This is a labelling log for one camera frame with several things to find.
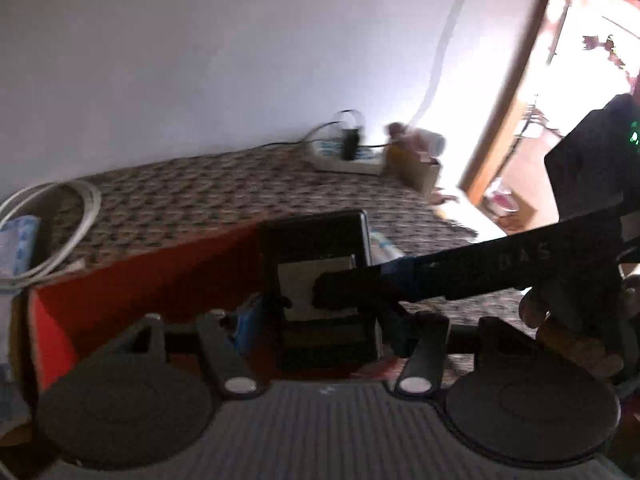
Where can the black electronic device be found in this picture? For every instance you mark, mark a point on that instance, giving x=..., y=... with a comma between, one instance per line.
x=325, y=250

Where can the small toy figure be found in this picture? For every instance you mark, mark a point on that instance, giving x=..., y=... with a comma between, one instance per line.
x=400, y=132

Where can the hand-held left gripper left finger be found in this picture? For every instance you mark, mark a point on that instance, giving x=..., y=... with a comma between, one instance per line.
x=247, y=325

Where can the person's right hand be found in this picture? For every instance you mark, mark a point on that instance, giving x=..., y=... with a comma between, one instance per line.
x=580, y=355

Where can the white cup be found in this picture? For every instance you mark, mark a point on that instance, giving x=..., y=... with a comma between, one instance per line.
x=431, y=142

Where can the floral patterned tablecloth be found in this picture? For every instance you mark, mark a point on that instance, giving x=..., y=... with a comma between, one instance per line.
x=200, y=195

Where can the black charger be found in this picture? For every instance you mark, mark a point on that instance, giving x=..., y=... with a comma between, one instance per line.
x=351, y=145

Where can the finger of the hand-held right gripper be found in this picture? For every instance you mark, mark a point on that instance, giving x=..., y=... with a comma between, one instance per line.
x=475, y=270

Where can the wooden door frame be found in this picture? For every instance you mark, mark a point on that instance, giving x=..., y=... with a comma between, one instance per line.
x=505, y=110

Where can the white power strip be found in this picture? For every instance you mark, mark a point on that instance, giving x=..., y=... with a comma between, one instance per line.
x=330, y=152

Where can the clear plastic case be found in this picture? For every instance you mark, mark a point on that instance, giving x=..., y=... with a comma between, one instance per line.
x=382, y=247

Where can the blue checkered cloth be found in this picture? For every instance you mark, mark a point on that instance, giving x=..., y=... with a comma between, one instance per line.
x=17, y=247

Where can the red cardboard box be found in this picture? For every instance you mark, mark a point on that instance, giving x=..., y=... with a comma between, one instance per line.
x=125, y=295

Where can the wooden box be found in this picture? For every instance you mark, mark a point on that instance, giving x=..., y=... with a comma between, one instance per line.
x=415, y=170

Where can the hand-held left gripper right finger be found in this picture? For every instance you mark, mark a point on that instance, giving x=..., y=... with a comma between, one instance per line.
x=400, y=335

